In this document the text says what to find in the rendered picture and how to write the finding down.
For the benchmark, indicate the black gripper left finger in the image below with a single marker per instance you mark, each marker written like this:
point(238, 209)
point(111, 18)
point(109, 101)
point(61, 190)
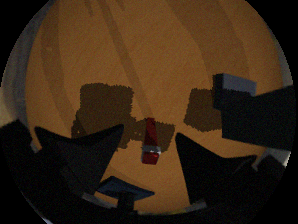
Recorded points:
point(86, 157)

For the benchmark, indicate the red peg with white end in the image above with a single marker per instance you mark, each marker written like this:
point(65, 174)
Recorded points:
point(150, 151)

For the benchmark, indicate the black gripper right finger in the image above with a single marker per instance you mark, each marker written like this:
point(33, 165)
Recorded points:
point(203, 170)

